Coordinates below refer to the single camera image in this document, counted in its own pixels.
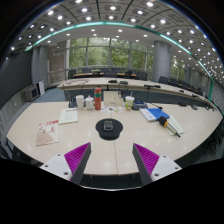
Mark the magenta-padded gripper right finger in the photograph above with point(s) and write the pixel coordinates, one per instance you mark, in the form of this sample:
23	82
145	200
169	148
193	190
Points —
148	159

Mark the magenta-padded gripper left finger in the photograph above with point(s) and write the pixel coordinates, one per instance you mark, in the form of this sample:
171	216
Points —
76	156

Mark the black computer mouse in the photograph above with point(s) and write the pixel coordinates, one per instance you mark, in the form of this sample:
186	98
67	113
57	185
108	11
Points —
108	126

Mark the black mouse pad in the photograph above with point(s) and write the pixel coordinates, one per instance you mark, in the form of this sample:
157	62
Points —
108	135

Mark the red and white pamphlet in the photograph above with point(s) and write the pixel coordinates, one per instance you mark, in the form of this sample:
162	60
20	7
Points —
47	133

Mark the pale green notebook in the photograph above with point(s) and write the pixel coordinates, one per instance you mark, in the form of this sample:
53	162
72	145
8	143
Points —
176	125

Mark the blue and white book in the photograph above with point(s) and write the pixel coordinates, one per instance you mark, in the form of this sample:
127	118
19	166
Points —
155	114

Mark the white lidded mug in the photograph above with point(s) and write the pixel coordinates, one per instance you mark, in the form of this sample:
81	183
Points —
89	103

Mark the colourful sticker sheet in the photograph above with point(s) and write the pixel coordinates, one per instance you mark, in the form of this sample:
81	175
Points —
111	109

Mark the green printed paper cup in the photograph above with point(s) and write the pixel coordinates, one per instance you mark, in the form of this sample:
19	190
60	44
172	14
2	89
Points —
129	103

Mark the red bottle with green band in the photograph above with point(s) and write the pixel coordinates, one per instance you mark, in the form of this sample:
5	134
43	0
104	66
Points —
97	100

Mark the white cardboard box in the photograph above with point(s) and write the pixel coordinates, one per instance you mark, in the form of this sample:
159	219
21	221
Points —
111	98

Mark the white boxy appliance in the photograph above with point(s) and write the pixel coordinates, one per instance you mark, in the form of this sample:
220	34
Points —
31	94

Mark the row of dark office chairs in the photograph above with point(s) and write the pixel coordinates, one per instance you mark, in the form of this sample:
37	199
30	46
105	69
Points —
141	75

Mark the group of ceiling lights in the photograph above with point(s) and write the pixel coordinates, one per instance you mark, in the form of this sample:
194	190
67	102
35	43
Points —
120	30

